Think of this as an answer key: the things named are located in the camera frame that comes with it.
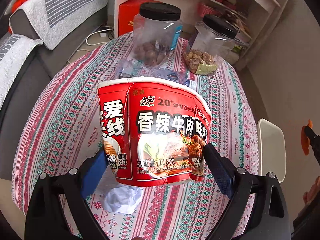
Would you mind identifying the white power cable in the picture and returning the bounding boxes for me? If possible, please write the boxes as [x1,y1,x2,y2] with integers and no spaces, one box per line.
[67,26,116,65]

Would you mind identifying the jar with pistachios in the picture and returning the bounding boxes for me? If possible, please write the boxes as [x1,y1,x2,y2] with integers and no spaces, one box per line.
[183,14,238,75]

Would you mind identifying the red gift box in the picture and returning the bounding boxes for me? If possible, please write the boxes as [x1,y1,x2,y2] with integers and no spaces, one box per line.
[118,0,159,36]

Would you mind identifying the white trash bin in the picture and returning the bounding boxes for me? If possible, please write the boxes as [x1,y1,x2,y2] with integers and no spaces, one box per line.
[257,118,286,183]

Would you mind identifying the striped patterned tablecloth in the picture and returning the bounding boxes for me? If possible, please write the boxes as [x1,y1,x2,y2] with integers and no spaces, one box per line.
[11,33,260,239]

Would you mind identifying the red instant noodle cup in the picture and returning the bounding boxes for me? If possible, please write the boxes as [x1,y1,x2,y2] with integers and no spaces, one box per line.
[98,77,212,187]

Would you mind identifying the white bookshelf unit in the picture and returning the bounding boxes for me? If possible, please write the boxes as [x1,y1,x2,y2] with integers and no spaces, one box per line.
[114,0,281,70]

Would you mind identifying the crushed clear water bottle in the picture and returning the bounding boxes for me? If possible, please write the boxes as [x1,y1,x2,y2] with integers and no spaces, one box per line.
[114,60,197,90]

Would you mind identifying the pink basket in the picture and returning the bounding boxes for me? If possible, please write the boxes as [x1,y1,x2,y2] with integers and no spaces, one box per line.
[197,3,221,18]

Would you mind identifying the grey sofa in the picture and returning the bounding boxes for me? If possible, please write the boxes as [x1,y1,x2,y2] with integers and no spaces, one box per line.
[1,5,108,180]

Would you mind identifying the white tissue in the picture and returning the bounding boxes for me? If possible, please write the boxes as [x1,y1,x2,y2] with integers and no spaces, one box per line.
[101,185,144,215]

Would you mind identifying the orange peel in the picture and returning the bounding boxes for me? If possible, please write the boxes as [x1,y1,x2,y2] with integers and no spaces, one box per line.
[300,119,313,155]

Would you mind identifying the striped grey sofa cover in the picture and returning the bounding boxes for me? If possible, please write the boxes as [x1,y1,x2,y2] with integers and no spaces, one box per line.
[17,0,107,50]

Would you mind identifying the pile of papers and books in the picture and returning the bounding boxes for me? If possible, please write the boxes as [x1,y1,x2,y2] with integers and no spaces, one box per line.
[221,10,252,52]

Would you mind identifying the jar with brown nuts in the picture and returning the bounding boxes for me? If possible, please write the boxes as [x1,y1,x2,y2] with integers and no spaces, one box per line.
[132,2,183,67]

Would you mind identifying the right hand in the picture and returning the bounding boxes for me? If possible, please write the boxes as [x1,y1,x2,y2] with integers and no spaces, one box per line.
[303,176,319,205]

